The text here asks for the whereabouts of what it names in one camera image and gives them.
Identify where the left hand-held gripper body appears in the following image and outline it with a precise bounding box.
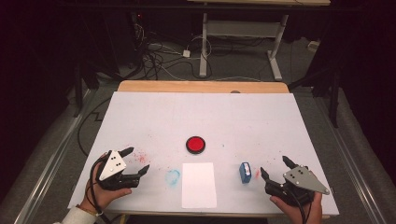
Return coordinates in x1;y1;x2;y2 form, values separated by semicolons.
94;149;142;191

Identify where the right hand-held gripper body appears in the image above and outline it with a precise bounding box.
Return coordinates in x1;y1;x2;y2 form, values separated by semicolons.
264;165;331;207

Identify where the blue stamp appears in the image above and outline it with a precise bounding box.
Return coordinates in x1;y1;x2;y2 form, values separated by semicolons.
238;161;252;185

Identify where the person's left hand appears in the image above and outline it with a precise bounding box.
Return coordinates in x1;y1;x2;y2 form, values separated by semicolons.
79;161;133;214

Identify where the person's right hand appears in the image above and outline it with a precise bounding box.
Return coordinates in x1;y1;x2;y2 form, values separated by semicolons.
269;191;324;224

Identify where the red round ink pad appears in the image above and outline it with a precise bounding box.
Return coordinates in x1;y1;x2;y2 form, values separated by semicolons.
185;135;206;155

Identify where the white paper sheet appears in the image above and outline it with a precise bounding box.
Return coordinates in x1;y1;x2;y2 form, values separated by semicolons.
181;161;218;210

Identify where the black metal stand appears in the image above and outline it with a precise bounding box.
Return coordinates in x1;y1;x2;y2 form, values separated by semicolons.
64;60;101;119
288;66;342;129

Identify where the white board table cover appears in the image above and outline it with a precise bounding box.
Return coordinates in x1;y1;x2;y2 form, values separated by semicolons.
67;91;340;217

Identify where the white power strip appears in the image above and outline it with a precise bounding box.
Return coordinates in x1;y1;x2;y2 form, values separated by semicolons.
307;40;321;53

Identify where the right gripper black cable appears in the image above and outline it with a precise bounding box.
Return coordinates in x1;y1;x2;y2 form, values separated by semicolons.
281;183;312;224

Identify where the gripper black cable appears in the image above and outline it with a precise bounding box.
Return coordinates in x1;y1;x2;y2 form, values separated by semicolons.
281;183;312;224
89;154;111;224

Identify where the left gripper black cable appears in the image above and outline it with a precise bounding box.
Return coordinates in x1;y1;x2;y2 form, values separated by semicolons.
89;154;111;224

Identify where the black floor cable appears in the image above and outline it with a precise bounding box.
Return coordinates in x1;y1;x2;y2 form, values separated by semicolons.
77;96;112;157

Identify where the metal floor rail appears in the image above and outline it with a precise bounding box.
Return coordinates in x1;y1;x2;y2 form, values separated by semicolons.
314;96;389;224
13;88;96;224

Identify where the wrist bracelet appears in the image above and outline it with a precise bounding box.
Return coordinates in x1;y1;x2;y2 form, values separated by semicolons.
78;203;104;217

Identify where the tangle of floor cables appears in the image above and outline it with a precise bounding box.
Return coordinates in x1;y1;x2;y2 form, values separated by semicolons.
130;12;219;81

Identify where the white desk frame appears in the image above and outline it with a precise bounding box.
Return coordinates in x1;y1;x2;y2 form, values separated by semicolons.
186;0;332;82

